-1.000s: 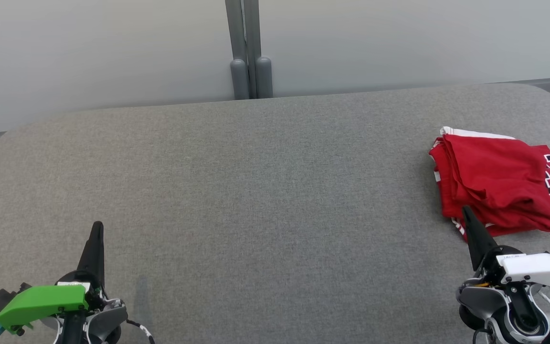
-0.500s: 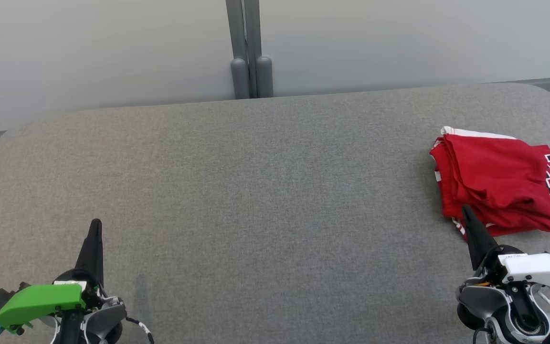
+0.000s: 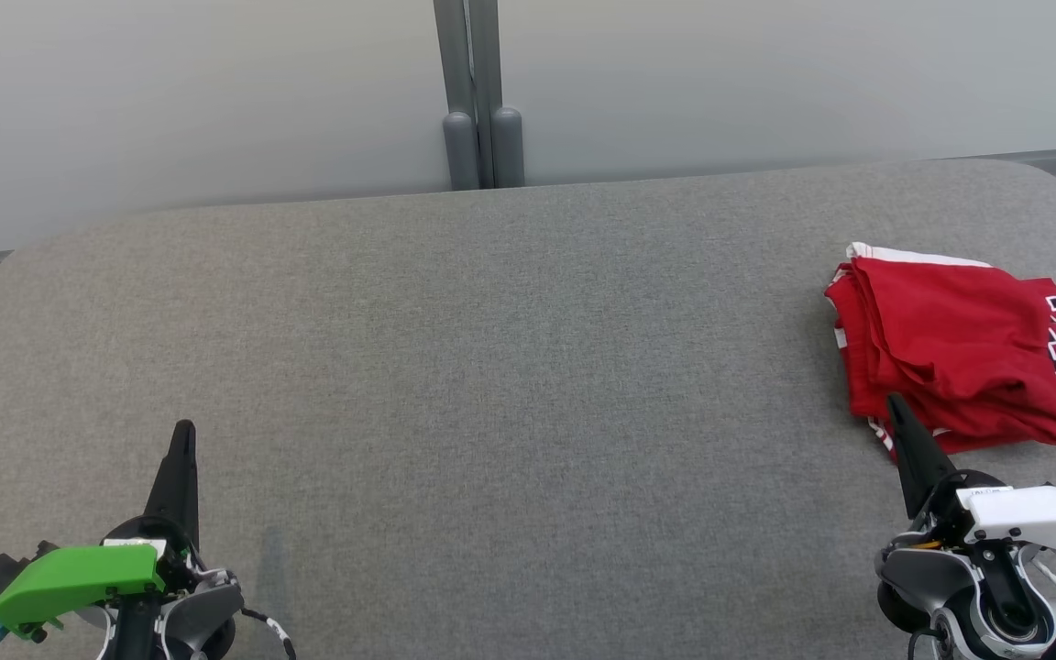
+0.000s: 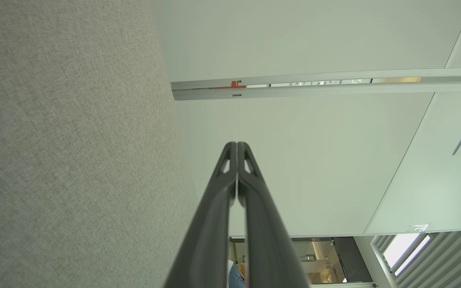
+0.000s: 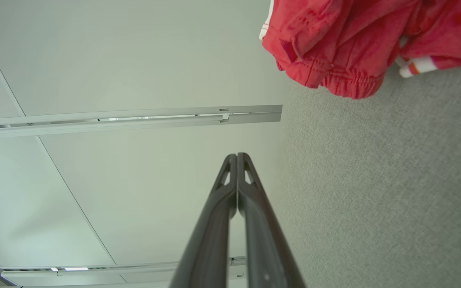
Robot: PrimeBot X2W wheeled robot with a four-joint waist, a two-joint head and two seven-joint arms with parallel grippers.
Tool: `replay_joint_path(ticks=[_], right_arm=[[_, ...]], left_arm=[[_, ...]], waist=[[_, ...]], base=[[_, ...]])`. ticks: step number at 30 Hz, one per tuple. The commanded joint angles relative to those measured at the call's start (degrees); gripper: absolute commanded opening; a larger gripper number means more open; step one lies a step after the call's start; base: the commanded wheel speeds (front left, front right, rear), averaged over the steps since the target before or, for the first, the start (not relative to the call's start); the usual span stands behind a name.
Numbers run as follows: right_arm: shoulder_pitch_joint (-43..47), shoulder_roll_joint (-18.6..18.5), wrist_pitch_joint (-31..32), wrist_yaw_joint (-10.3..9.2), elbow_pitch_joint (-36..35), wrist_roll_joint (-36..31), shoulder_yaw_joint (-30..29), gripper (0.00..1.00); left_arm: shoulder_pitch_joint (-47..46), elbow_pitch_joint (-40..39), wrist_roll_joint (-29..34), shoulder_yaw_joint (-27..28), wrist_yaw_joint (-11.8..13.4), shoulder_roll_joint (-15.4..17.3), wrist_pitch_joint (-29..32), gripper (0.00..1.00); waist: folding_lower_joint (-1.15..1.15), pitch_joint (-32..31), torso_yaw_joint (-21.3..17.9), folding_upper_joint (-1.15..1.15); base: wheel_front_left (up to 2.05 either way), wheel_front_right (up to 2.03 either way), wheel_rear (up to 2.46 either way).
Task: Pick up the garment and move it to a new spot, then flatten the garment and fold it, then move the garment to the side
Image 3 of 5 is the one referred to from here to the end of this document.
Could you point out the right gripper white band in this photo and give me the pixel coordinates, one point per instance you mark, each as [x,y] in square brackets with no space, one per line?
[1032,518]

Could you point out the grey double partition post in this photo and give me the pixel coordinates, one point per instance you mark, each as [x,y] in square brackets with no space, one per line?
[459,147]

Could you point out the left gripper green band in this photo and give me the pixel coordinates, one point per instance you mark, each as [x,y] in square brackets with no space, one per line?
[79,577]

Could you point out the red shorts with white stripes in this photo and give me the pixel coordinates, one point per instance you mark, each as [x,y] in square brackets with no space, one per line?
[940,339]

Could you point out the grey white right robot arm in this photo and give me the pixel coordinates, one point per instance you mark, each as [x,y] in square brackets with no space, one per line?
[922,573]

